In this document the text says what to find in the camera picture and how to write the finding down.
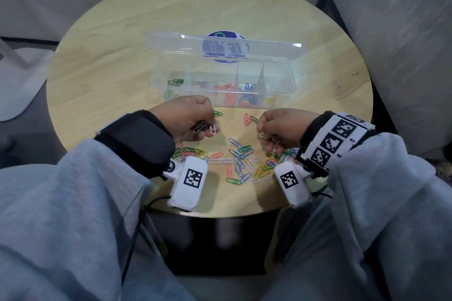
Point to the person's right hand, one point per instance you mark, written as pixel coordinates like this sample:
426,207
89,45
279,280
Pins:
287,128

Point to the person's left hand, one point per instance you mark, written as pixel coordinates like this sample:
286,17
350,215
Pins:
183,115

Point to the person's right fingers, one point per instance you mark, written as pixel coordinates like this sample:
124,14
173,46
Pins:
270,124

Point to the person's left fingers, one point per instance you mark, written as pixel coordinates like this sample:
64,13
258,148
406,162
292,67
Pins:
204,113

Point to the silver paper clip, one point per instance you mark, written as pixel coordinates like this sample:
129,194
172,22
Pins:
198,128

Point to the person's left forearm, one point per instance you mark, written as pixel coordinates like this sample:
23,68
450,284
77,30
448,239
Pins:
70,212

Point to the person's right forearm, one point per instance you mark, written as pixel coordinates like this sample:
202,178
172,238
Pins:
374,219

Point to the cluster of yellow paper clips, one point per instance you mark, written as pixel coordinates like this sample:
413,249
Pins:
271,96

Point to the cluster of red paper clips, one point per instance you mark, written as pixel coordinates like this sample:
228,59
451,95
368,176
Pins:
226,94

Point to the cluster of silver paper clips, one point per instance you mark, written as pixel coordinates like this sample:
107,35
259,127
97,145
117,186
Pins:
202,84

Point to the cluster of blue paper clips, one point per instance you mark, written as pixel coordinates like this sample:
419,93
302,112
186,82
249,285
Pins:
249,94

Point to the cluster of green paper clips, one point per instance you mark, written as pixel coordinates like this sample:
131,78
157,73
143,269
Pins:
173,87

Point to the pile of coloured paper clips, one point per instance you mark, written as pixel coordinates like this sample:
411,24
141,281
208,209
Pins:
243,163

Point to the clear plastic compartment box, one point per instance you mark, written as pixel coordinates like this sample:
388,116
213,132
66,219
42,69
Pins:
226,71

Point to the white marker-printed wrist band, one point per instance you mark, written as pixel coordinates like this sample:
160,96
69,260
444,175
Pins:
335,142

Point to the blue round disc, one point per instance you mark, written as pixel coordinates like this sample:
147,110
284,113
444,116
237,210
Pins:
222,46

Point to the grey upholstered sofa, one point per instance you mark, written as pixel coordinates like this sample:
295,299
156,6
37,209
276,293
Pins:
399,46

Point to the white plastic chair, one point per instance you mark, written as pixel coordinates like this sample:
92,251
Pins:
21,78

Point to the white wrist camera with marker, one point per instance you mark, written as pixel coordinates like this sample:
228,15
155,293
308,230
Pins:
293,184
189,184

